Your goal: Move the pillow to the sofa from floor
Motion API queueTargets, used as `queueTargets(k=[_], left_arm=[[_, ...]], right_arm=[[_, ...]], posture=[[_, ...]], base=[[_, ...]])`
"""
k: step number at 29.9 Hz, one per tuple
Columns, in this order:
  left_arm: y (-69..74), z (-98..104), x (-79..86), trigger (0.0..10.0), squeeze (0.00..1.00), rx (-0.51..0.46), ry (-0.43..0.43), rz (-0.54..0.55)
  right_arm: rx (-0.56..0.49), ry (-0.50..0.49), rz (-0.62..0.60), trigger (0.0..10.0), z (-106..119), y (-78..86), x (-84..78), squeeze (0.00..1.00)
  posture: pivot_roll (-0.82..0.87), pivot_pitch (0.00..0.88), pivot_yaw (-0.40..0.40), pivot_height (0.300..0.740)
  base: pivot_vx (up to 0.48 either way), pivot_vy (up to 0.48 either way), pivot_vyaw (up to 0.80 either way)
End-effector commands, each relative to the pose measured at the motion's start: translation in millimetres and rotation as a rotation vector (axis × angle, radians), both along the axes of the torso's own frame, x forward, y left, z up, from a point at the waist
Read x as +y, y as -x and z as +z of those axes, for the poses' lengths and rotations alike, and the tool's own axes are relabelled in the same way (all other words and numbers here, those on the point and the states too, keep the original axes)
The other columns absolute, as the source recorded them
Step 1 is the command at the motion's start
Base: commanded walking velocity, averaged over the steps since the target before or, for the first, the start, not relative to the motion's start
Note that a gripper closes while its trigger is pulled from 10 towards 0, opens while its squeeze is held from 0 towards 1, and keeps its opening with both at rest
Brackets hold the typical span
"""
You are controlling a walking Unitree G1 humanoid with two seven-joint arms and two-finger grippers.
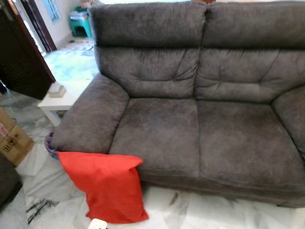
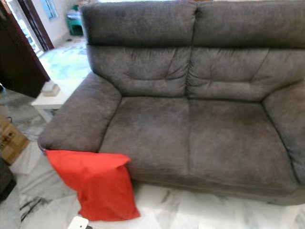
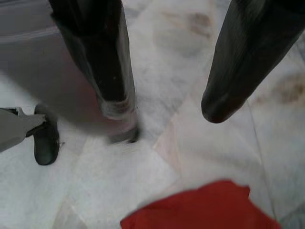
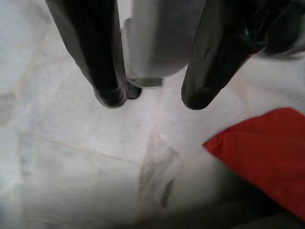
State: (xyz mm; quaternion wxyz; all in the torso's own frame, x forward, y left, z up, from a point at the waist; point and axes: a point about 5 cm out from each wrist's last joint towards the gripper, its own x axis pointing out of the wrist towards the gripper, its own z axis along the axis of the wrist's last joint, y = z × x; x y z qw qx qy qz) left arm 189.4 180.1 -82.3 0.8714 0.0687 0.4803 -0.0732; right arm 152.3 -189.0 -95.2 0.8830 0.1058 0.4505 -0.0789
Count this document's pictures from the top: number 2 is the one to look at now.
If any red pillow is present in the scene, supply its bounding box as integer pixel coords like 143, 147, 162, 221
45, 150, 141, 222

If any dark grey fabric sofa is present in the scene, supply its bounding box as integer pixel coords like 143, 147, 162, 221
38, 0, 305, 206

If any brown cardboard box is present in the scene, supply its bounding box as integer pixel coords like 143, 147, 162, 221
0, 116, 30, 166

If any white side table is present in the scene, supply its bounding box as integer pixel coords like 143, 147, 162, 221
30, 79, 72, 123

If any beige tissue box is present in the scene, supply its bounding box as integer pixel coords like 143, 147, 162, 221
41, 81, 61, 97

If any dark brown wooden door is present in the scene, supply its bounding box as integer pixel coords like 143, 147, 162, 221
0, 0, 51, 98

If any dark grey furniture piece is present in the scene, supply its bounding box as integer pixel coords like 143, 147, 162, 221
0, 162, 16, 202

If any patterned door mat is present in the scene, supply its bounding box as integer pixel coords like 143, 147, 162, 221
60, 38, 87, 51

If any blue framed window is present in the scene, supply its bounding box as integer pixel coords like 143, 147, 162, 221
41, 0, 59, 21

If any green plastic stool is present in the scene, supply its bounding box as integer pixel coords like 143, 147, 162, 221
67, 7, 84, 37

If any dark brown door frame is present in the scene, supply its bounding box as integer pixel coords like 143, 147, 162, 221
18, 0, 54, 52

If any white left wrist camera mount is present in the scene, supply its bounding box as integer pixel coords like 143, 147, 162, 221
68, 216, 89, 229

